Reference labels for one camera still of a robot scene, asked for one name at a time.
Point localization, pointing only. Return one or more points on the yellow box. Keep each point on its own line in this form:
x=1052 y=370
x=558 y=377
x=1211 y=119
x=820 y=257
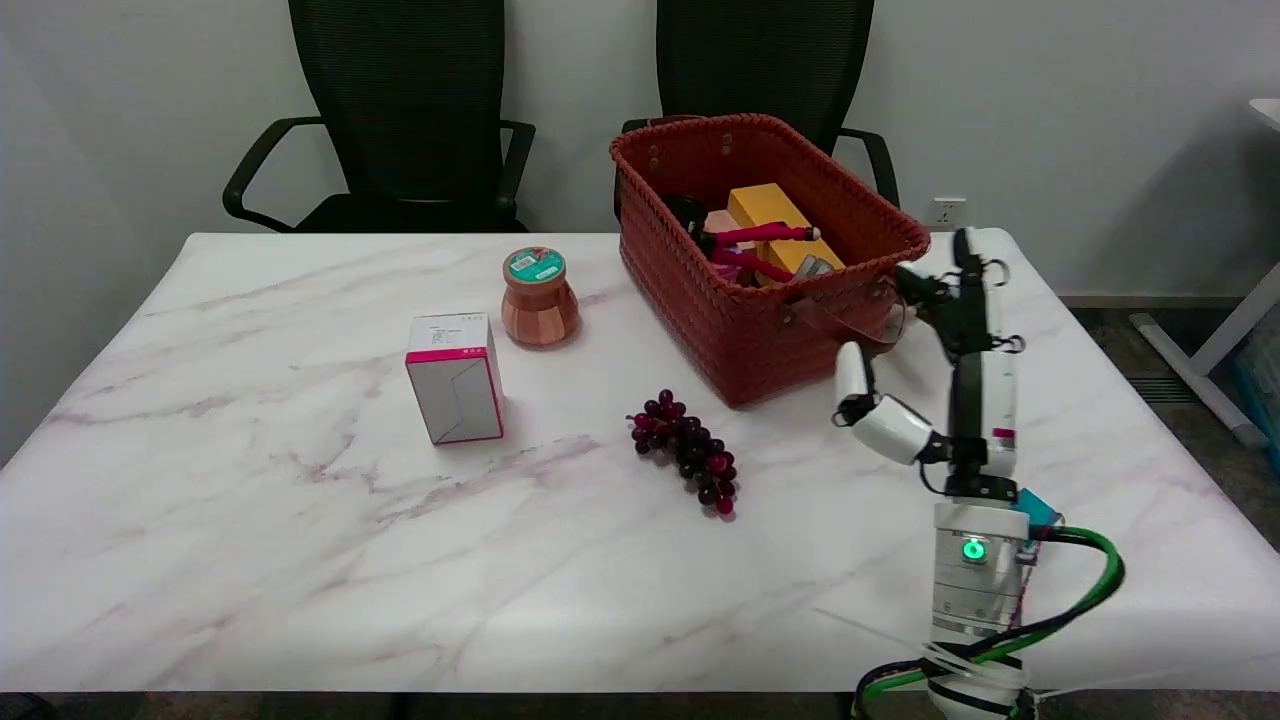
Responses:
x=770 y=208

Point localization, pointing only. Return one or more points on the white desk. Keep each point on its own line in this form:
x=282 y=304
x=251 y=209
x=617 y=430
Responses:
x=1215 y=350

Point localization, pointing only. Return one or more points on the pink flexible tripod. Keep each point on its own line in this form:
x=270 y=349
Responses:
x=760 y=235

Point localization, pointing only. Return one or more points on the red woven basket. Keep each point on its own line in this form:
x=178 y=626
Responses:
x=750 y=340

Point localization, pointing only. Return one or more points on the pale pink box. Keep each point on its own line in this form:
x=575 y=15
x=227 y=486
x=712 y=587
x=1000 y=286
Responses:
x=722 y=222

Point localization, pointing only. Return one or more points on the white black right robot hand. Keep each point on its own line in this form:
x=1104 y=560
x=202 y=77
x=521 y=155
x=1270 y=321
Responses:
x=985 y=420

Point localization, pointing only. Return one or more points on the white wall outlet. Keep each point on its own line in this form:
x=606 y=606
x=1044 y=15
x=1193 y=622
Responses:
x=947 y=212

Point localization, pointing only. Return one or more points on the grey metal object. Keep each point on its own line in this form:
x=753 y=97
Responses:
x=815 y=267

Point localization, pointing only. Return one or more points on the teal cube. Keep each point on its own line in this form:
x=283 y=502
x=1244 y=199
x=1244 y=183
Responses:
x=1038 y=508

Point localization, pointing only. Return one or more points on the blue bin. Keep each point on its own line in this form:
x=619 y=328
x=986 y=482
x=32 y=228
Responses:
x=1262 y=395

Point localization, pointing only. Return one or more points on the black mesh office chair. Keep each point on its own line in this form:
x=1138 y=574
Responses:
x=410 y=100
x=765 y=60

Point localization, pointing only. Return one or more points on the orange jar teal lid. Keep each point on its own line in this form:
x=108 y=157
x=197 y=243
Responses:
x=540 y=305

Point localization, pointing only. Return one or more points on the white paper box pink stripe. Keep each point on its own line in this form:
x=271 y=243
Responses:
x=455 y=385

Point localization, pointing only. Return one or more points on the dark red grape bunch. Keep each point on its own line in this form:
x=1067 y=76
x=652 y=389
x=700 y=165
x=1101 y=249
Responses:
x=690 y=445

